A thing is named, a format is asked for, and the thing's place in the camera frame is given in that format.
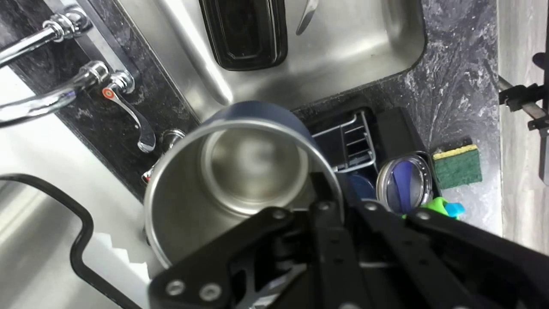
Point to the knife in sink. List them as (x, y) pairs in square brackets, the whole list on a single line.
[(305, 16)]

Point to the clear glass with lid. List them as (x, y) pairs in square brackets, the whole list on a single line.
[(405, 184)]

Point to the stainless steel sink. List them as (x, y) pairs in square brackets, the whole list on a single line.
[(346, 45)]

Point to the black dish drying rack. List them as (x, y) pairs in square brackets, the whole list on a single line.
[(362, 140)]

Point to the green yellow sponge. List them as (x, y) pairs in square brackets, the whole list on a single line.
[(458, 165)]

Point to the black tray in sink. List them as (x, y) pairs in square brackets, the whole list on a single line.
[(245, 35)]

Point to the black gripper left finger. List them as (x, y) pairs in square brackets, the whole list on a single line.
[(266, 255)]

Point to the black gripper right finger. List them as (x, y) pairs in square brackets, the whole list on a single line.
[(370, 258)]

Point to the dark blue metal cup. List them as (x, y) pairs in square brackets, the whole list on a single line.
[(242, 160)]

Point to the chrome faucet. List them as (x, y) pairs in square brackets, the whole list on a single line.
[(84, 64)]

